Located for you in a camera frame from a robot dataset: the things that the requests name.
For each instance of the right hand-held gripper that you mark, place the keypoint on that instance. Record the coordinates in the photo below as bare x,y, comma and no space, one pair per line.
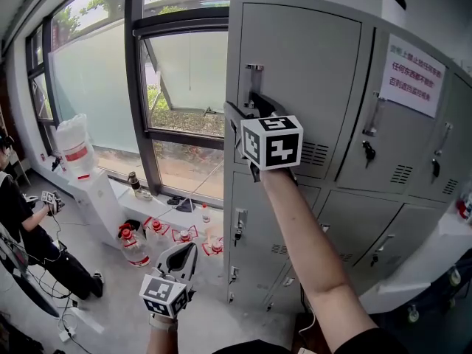
273,142

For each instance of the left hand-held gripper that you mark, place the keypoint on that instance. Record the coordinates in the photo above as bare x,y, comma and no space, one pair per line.
162,293

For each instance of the locker door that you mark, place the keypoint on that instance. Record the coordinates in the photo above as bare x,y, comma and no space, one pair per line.
306,57

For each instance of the grey metal locker cabinet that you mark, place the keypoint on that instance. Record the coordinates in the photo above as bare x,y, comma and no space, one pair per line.
368,205

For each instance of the person's left forearm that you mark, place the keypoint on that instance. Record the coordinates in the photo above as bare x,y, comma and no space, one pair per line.
162,337

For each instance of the person's right forearm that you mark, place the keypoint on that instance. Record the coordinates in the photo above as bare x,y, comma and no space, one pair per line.
313,249

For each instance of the white cart with wheels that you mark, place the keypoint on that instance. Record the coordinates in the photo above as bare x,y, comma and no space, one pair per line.
416,271

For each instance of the clear jug with red cap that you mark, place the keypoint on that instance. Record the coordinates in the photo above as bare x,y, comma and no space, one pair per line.
213,245
158,231
184,235

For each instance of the clear jug with red label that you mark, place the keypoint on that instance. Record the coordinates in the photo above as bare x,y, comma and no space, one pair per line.
134,247

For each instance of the small clear plastic bottle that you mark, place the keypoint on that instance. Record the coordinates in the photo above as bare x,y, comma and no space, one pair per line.
205,214

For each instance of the black framed window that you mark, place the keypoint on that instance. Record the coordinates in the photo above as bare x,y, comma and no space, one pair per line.
177,61

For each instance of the black flask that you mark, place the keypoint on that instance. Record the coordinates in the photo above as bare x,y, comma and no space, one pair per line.
134,181

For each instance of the white water dispenser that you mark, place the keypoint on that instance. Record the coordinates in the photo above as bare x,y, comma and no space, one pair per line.
97,205

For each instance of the white power strip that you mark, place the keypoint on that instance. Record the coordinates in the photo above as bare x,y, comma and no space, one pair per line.
67,334

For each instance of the person's black shirt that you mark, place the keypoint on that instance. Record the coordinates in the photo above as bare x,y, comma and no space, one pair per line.
295,345

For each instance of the large clear water bottle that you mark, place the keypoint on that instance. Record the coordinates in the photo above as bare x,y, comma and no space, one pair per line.
75,146

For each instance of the white paper sign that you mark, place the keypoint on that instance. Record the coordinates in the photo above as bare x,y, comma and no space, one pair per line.
413,76

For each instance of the grey wheeled cart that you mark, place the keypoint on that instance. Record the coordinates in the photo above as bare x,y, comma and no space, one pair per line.
453,286

